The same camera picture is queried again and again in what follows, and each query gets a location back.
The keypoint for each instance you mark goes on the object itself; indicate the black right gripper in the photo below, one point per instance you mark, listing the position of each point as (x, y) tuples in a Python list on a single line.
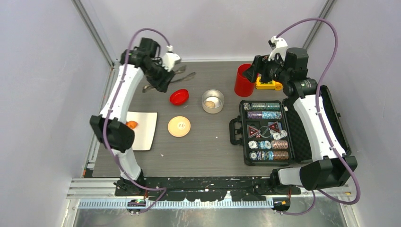
[(261, 65)]

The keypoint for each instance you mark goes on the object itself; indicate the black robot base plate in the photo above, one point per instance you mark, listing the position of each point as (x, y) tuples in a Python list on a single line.
[(241, 188)]

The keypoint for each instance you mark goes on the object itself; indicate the yellow tape measure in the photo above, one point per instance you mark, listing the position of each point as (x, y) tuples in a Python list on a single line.
[(272, 85)]

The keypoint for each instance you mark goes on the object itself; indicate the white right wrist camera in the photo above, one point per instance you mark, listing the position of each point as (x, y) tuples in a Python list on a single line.
[(278, 48)]

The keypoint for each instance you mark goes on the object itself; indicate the aluminium frame rail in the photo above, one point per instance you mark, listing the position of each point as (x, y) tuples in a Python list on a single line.
[(99, 193)]

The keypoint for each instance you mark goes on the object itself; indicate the white square plate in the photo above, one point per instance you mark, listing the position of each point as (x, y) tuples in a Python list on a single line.
[(145, 130)]

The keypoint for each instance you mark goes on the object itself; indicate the steel round lunch container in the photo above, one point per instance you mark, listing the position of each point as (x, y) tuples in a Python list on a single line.
[(213, 95)]

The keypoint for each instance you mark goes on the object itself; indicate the red tall cup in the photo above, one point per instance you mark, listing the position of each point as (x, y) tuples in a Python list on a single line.
[(243, 87)]

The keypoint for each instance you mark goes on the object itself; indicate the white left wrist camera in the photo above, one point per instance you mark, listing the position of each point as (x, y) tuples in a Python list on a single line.
[(170, 59)]

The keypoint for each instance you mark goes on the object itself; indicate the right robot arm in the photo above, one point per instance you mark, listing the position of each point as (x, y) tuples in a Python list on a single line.
[(330, 166)]

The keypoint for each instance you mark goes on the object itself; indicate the red round lid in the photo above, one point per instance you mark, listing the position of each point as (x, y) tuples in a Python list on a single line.
[(179, 97)]

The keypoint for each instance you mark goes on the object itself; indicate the orange food piece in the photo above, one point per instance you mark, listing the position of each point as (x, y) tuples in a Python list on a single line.
[(131, 124)]

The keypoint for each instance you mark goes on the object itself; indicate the black poker chip case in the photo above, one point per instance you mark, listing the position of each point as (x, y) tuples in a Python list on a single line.
[(271, 134)]

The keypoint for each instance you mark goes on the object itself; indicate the beige bun food piece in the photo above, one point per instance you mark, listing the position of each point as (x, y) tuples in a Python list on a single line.
[(210, 104)]

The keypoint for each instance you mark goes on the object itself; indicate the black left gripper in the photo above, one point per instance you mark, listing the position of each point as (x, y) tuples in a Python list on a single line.
[(161, 85)]

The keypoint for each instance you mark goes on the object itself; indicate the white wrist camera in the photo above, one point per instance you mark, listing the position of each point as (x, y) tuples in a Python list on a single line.
[(278, 48), (170, 59)]

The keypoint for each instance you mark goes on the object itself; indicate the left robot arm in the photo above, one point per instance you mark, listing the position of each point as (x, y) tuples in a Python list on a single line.
[(109, 126)]

